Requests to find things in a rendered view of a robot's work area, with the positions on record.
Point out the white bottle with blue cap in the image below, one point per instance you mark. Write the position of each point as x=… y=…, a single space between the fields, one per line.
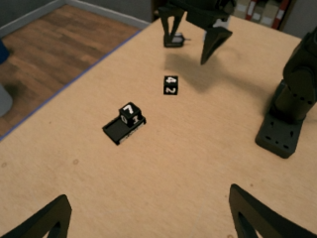
x=219 y=23

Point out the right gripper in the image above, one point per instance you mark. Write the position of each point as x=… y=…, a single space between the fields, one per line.
x=202 y=14

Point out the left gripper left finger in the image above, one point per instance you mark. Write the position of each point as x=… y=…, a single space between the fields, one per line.
x=53 y=218

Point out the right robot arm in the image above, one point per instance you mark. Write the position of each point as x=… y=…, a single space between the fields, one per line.
x=287 y=112

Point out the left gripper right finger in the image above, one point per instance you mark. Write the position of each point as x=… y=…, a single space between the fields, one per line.
x=250 y=214

